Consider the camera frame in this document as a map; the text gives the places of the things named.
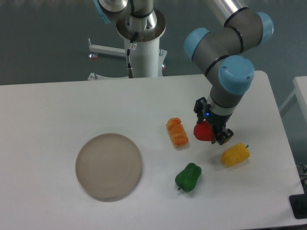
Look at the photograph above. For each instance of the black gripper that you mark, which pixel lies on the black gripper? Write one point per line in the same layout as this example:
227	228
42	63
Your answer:
217	119

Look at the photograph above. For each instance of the red toy pepper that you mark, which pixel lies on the red toy pepper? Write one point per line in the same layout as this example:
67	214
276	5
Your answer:
202	131

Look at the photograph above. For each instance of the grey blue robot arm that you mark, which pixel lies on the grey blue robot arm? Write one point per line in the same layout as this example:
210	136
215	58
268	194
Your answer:
218	55

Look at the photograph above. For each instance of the yellow toy pepper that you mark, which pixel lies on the yellow toy pepper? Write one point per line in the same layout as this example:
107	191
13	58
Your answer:
235	155

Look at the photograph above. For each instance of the green toy pepper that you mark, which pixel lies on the green toy pepper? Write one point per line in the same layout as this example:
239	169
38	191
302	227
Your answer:
187	179

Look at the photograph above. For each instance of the beige round plate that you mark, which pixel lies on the beige round plate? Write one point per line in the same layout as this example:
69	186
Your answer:
108	167

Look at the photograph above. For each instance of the white side table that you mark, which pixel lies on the white side table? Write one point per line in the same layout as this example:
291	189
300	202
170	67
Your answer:
298	94

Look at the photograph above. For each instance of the black box at table edge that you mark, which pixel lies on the black box at table edge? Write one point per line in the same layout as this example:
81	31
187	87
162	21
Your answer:
299	205

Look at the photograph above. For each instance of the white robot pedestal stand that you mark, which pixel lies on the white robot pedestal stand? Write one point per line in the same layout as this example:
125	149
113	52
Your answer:
141	36

